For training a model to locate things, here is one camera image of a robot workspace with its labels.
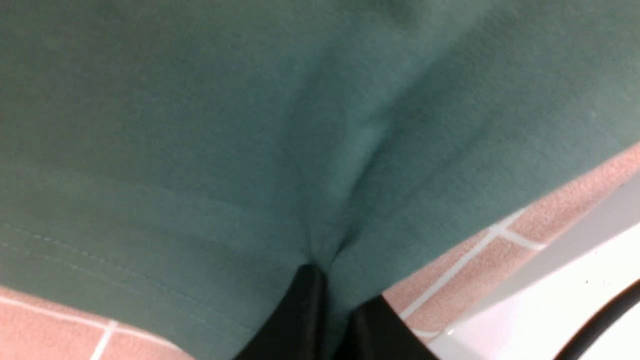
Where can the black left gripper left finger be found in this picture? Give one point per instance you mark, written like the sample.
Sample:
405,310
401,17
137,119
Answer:
294,331

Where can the pink checkered tablecloth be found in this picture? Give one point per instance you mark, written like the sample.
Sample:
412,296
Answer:
36,329

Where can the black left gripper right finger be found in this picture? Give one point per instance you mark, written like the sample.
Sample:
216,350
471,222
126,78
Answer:
376,332

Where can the green long-sleeve top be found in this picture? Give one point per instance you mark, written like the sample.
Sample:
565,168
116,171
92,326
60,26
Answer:
172,163

